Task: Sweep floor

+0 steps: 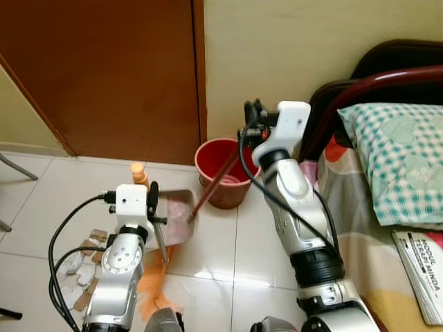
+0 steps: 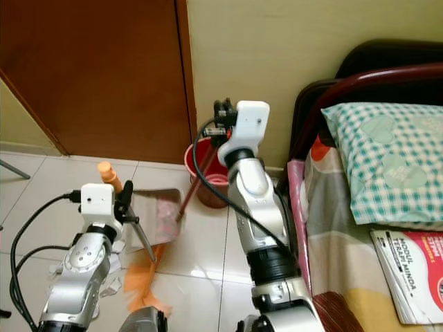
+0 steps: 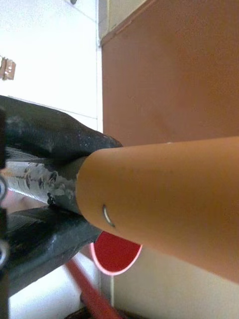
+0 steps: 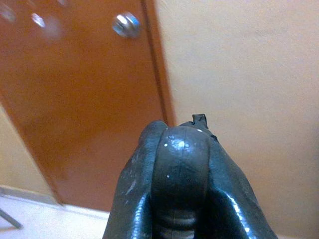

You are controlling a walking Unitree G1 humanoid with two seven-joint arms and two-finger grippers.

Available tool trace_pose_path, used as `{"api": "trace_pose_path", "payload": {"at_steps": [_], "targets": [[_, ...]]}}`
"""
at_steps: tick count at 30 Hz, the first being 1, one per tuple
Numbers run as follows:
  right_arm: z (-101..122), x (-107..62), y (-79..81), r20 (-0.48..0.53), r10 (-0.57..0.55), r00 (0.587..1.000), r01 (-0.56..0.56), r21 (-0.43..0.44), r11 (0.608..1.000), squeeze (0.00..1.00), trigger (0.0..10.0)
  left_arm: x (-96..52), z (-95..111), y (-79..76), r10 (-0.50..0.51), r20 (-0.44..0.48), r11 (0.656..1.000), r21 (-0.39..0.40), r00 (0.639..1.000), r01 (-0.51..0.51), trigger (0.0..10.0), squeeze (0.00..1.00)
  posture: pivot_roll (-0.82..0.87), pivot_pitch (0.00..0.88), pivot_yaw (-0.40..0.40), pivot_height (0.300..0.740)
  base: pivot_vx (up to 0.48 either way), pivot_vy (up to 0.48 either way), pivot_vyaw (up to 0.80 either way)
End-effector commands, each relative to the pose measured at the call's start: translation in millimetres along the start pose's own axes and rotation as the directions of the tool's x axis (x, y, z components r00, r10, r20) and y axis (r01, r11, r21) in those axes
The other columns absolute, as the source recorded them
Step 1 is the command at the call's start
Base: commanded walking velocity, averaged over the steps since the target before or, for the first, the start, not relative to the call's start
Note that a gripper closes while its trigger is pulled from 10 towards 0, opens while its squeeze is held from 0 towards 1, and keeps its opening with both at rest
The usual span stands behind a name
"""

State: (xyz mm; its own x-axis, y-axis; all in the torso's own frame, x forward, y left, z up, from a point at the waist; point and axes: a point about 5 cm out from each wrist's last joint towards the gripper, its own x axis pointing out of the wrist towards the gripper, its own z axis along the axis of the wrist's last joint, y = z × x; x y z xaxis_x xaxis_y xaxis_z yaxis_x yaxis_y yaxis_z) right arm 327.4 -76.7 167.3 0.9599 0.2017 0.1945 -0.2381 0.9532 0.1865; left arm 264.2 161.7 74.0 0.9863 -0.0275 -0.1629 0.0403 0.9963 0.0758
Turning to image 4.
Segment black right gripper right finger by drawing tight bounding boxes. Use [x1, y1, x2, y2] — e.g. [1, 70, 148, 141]
[179, 114, 279, 239]

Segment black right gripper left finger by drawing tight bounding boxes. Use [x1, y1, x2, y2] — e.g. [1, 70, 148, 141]
[101, 120, 168, 239]

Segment black round broom handle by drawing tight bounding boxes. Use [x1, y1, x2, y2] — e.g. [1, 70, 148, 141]
[151, 125, 211, 239]

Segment brown wooden door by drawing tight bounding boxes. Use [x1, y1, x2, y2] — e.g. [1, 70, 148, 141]
[0, 0, 165, 212]

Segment grey metal rod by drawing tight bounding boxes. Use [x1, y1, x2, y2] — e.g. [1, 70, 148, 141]
[0, 208, 24, 230]

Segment silver round door knob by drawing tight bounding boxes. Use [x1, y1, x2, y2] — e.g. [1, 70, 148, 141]
[111, 11, 141, 39]

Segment brown wooden door frame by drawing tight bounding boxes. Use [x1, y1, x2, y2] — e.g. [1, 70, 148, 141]
[0, 0, 177, 207]

